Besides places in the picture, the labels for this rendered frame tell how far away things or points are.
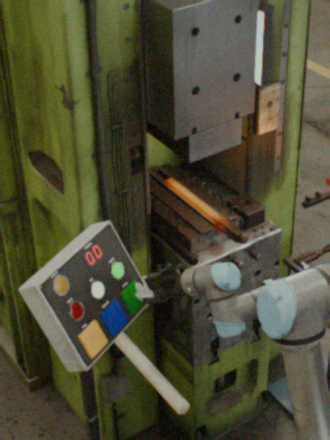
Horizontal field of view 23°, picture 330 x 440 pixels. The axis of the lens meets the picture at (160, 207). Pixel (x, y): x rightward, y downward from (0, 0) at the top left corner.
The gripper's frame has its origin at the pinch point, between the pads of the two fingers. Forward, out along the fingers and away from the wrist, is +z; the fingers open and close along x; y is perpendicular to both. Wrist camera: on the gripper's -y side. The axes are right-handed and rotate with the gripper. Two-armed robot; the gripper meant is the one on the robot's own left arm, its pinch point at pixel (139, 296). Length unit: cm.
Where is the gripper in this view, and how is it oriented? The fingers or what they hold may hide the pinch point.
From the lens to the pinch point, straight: 233.4
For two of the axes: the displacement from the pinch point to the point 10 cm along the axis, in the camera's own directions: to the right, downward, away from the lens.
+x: -5.2, 5.0, -6.9
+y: -4.5, -8.5, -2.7
